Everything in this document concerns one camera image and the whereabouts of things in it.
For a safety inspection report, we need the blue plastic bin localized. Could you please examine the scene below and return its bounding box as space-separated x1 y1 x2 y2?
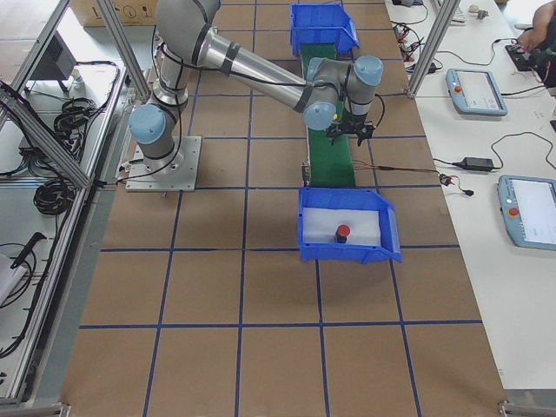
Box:
289 3 360 56
297 187 402 264

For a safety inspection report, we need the brown paper table mat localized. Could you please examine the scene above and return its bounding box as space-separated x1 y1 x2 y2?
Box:
61 1 505 416

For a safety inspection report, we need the far teach pendant tablet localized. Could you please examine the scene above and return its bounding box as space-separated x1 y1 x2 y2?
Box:
446 69 508 116

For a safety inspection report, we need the green conveyor belt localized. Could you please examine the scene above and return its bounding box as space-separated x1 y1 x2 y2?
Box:
300 43 355 188

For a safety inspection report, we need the left blue plastic bin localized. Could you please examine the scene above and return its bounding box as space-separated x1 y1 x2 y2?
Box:
289 3 360 56

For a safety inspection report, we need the person's hand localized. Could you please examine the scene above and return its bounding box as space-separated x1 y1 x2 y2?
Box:
517 30 545 50

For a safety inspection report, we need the teach pendant tablet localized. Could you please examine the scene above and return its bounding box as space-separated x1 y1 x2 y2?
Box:
497 175 555 251
446 69 508 116

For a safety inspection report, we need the near teach pendant tablet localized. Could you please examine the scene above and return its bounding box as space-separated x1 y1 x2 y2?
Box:
497 175 555 251

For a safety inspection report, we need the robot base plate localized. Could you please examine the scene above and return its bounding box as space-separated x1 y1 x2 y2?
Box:
125 136 202 192

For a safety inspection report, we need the black power adapter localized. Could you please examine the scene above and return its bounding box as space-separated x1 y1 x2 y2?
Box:
462 157 495 172

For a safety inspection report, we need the right blue plastic bin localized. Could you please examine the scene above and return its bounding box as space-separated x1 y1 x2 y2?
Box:
297 187 402 264

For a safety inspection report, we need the red push button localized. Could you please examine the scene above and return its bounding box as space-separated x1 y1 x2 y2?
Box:
334 224 351 243

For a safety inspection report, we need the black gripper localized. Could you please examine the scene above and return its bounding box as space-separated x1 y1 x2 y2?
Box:
326 113 374 147

